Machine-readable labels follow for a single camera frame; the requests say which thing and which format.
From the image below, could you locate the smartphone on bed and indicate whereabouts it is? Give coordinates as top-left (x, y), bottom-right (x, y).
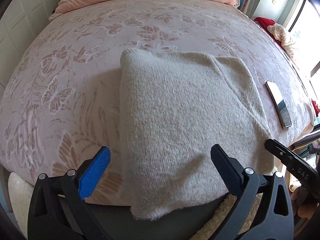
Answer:
top-left (265, 81), bottom-right (292, 129)

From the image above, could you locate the cream garment by window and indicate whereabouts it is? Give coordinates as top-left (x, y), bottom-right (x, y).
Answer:
top-left (267, 23), bottom-right (297, 60)

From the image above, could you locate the pink butterfly bedspread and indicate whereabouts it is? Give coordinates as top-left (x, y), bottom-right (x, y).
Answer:
top-left (1, 0), bottom-right (314, 205)

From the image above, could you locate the red cloth by window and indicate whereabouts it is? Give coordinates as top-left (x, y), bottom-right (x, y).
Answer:
top-left (254, 17), bottom-right (281, 46)

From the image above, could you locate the cream sweater with black hearts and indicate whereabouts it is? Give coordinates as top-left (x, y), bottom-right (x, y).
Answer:
top-left (120, 49), bottom-right (274, 219)

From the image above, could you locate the white wardrobe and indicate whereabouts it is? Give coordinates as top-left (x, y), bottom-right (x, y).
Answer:
top-left (1, 0), bottom-right (60, 88)

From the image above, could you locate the cream fluffy rug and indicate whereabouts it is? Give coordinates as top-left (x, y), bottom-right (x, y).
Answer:
top-left (8, 172), bottom-right (34, 238)

